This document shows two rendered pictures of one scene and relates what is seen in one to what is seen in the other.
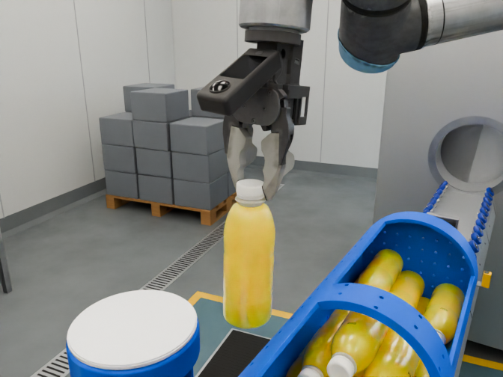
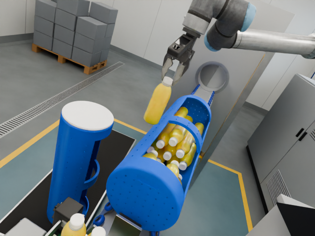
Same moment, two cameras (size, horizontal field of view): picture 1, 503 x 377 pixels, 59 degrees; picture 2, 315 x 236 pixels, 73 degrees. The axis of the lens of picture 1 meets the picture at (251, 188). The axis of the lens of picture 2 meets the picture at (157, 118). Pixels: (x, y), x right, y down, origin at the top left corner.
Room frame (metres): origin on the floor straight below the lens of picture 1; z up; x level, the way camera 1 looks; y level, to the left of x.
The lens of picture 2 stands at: (-0.20, 0.28, 1.71)
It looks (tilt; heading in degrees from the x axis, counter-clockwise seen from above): 29 degrees down; 339
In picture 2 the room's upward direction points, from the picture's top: 22 degrees clockwise
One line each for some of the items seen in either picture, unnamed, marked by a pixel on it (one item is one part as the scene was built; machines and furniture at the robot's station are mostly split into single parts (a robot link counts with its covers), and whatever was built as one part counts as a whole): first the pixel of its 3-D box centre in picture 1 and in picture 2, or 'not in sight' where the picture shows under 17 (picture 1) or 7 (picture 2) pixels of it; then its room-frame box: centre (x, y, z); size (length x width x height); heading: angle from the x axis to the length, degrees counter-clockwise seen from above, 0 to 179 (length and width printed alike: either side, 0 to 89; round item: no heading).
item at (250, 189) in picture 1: (251, 190); (167, 81); (0.56, 0.00, 1.44); 0.04 x 0.04 x 0.02
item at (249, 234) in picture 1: (248, 257); (158, 102); (0.56, 0.00, 1.34); 0.07 x 0.07 x 0.19
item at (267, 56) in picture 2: not in sight; (223, 129); (1.32, -0.99, 0.85); 0.06 x 0.06 x 1.70; 59
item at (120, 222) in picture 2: not in sight; (125, 230); (0.21, 0.07, 0.99); 0.10 x 0.02 x 0.12; 59
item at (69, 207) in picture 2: not in sight; (68, 217); (0.28, 0.26, 0.95); 0.10 x 0.07 x 0.10; 59
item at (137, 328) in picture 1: (134, 325); (88, 114); (0.84, 0.26, 1.03); 0.28 x 0.28 x 0.01
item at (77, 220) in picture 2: not in sight; (77, 221); (0.17, 0.24, 1.09); 0.04 x 0.04 x 0.02
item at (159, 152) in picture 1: (174, 148); (76, 30); (4.40, 0.78, 0.59); 1.20 x 0.80 x 1.19; 67
